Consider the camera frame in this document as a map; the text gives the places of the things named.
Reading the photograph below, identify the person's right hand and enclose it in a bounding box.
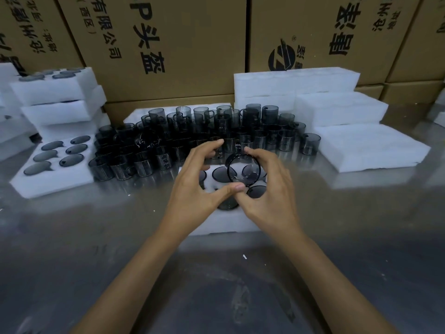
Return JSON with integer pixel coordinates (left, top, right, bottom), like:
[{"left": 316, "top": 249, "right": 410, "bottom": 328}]
[{"left": 234, "top": 147, "right": 307, "bottom": 241}]

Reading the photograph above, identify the person's left hand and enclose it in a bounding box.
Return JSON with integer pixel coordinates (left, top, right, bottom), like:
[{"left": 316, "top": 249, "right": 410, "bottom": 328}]
[{"left": 166, "top": 138, "right": 245, "bottom": 238}]

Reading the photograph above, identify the single grey glass mug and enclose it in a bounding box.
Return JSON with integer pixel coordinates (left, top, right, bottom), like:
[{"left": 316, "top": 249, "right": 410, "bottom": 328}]
[{"left": 225, "top": 153, "right": 263, "bottom": 188}]

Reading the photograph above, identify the person's right forearm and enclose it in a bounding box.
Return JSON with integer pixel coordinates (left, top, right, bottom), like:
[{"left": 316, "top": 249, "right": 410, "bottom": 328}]
[{"left": 259, "top": 226, "right": 400, "bottom": 334}]

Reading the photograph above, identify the person's left forearm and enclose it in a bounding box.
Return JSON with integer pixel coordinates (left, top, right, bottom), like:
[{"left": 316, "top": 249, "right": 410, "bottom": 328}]
[{"left": 70, "top": 219, "right": 197, "bottom": 334}]

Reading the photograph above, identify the white foam tray with slots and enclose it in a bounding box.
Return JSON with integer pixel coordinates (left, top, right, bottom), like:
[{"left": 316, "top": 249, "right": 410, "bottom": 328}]
[
  {"left": 175, "top": 163, "right": 272, "bottom": 237},
  {"left": 10, "top": 67, "right": 104, "bottom": 107},
  {"left": 34, "top": 114, "right": 112, "bottom": 145},
  {"left": 10, "top": 133, "right": 96, "bottom": 199},
  {"left": 20, "top": 85, "right": 108, "bottom": 128}
]

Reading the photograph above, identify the cluster of loose grey mugs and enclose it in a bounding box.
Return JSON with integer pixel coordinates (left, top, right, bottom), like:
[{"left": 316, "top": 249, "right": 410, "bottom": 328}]
[{"left": 88, "top": 103, "right": 322, "bottom": 182}]

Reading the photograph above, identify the white foam block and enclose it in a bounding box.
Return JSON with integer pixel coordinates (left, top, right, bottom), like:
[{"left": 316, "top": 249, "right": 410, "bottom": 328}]
[
  {"left": 294, "top": 92, "right": 389, "bottom": 128},
  {"left": 234, "top": 94, "right": 297, "bottom": 112},
  {"left": 233, "top": 67, "right": 361, "bottom": 98},
  {"left": 0, "top": 101, "right": 39, "bottom": 162},
  {"left": 312, "top": 124, "right": 432, "bottom": 173},
  {"left": 0, "top": 62, "right": 22, "bottom": 101}
]

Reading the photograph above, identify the plain brown cardboard box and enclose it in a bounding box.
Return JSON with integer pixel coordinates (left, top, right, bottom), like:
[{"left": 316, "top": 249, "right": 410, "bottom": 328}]
[
  {"left": 380, "top": 80, "right": 445, "bottom": 105},
  {"left": 104, "top": 95, "right": 235, "bottom": 125},
  {"left": 354, "top": 83, "right": 385, "bottom": 100}
]

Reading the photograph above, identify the brown printed cardboard box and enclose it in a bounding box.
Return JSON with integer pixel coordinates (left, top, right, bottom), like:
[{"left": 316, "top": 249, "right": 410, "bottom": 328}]
[
  {"left": 248, "top": 0, "right": 427, "bottom": 86},
  {"left": 385, "top": 0, "right": 445, "bottom": 84},
  {"left": 56, "top": 0, "right": 250, "bottom": 103},
  {"left": 0, "top": 0, "right": 86, "bottom": 75}
]

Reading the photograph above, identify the group of packed grey mugs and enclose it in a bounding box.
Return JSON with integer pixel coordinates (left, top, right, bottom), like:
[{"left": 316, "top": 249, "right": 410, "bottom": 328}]
[
  {"left": 18, "top": 67, "right": 85, "bottom": 82},
  {"left": 24, "top": 135, "right": 92, "bottom": 176}
]

